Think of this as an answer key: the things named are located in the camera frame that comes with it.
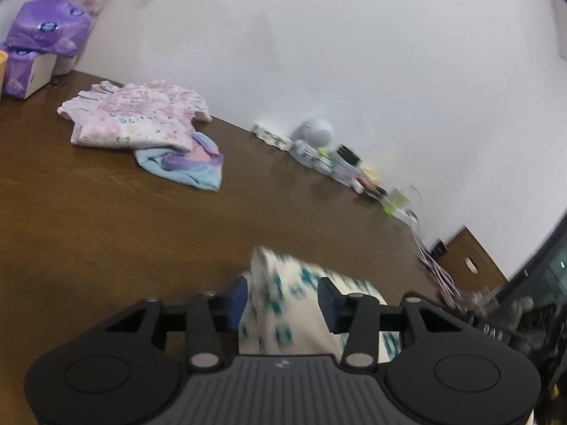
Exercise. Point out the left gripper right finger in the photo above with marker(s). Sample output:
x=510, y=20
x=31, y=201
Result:
x=358, y=316

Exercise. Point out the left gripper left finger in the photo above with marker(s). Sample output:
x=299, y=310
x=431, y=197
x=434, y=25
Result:
x=208, y=318

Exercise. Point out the cream teal floral garment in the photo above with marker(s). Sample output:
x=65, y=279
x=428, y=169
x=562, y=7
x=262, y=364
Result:
x=282, y=315

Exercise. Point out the brown cardboard box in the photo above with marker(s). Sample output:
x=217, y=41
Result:
x=469, y=265

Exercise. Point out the green transparent bottle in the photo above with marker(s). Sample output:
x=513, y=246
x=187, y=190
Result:
x=394, y=201

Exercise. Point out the grey tin box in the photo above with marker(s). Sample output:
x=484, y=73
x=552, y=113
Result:
x=342, y=171

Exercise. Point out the blue purple folded garment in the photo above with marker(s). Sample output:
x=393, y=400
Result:
x=200, y=168

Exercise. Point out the black charger block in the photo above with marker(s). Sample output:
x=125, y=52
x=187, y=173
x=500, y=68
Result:
x=348, y=155

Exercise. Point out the white astronaut figurine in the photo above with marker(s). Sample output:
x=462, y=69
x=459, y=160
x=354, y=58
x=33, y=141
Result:
x=313, y=135

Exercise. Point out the white power strip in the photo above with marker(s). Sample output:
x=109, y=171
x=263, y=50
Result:
x=271, y=139

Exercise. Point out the pink floral folded garment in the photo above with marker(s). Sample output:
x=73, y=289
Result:
x=154, y=114

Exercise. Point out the lower purple tissue box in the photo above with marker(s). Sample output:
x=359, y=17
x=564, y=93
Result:
x=26, y=72

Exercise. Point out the upper purple tissue pack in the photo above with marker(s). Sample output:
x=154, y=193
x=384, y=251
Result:
x=50, y=26

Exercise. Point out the yellow ceramic mug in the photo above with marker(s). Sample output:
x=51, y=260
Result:
x=3, y=63

